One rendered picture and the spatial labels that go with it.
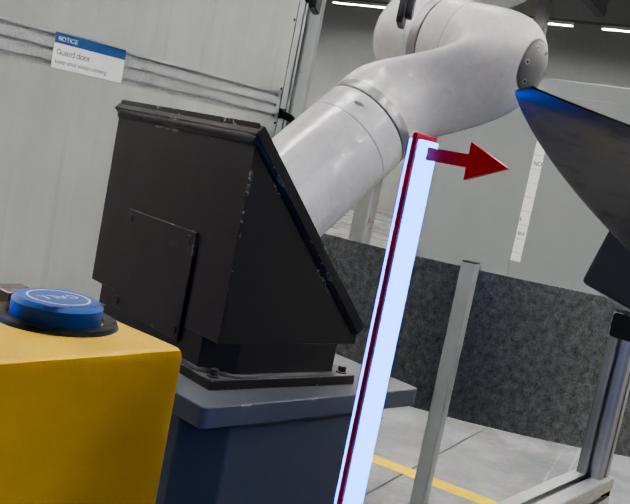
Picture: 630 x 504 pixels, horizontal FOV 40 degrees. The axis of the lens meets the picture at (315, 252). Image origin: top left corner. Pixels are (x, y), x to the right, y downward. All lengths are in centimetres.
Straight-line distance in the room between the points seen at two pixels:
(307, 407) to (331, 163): 26
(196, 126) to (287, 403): 29
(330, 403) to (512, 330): 146
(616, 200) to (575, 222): 613
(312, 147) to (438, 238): 607
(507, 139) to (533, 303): 462
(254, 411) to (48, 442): 47
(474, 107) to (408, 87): 9
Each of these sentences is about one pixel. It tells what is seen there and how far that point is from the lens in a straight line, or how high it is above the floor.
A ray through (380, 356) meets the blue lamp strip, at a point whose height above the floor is 104.
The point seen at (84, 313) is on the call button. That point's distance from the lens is 39.
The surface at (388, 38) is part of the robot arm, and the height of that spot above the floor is 133.
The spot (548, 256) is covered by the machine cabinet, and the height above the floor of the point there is 74.
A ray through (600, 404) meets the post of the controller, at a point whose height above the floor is 95.
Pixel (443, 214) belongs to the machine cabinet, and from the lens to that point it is 699.
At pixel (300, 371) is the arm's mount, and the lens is 90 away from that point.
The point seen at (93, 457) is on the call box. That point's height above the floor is 103.
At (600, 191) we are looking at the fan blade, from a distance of 55.
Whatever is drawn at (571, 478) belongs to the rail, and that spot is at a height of 86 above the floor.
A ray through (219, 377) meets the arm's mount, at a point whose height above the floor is 94.
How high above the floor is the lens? 117
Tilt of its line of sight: 6 degrees down
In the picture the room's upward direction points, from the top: 11 degrees clockwise
